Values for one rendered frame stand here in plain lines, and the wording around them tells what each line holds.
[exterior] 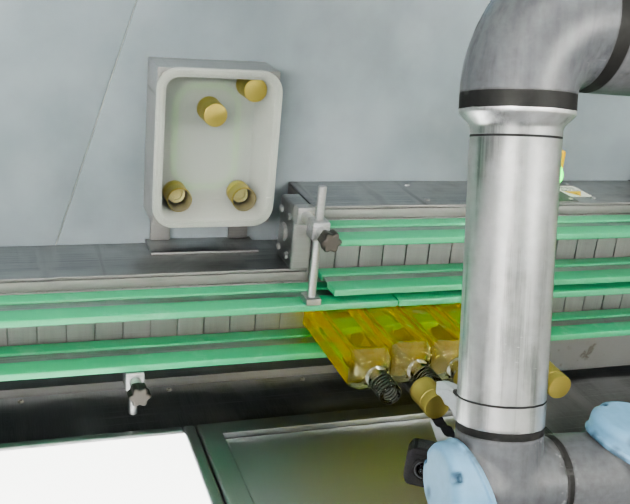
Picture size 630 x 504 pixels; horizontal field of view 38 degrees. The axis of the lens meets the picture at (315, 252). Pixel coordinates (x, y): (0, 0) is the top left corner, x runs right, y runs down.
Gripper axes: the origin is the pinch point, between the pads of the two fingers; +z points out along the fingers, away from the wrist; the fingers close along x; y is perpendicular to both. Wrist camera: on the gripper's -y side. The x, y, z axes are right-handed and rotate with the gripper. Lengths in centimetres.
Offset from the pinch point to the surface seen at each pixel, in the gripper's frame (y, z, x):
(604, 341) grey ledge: 49, 29, -9
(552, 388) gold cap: 17.9, 1.4, 0.0
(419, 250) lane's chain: 10.7, 29.6, 8.5
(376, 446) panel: -1.2, 10.9, -12.9
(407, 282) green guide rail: 5.8, 22.7, 6.3
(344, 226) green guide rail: -3.4, 26.7, 13.4
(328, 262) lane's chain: -3.8, 29.7, 6.7
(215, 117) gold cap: -20.8, 36.4, 26.0
